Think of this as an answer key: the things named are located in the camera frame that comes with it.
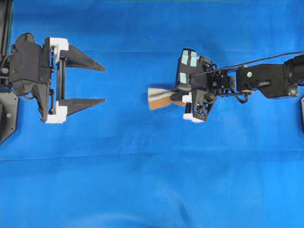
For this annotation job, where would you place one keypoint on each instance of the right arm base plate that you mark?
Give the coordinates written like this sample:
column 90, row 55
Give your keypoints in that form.
column 302, row 111

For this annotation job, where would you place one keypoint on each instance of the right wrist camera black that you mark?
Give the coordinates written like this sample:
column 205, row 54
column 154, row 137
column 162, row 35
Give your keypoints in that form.
column 188, row 64

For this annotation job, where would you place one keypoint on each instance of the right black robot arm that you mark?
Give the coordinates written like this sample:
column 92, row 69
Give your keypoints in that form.
column 272, row 80

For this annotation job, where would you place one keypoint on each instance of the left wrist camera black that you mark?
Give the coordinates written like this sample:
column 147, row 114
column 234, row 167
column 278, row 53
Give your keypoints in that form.
column 30, row 67

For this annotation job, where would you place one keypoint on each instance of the white and tan sponge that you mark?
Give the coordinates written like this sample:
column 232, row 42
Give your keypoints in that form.
column 159, row 98

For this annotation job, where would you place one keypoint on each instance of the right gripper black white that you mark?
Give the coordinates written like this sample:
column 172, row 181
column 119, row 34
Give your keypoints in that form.
column 200, row 100

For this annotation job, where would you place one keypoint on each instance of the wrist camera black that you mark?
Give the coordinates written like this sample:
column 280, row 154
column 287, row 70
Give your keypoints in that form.
column 188, row 64
column 30, row 67

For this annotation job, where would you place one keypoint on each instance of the blue table cloth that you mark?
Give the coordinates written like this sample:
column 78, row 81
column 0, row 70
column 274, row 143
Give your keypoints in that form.
column 121, row 165

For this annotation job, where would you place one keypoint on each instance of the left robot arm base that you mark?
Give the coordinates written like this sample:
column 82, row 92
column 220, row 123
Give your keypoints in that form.
column 9, row 102

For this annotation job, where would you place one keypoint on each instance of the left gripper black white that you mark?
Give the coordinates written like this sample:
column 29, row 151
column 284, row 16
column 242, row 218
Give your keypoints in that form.
column 49, row 90

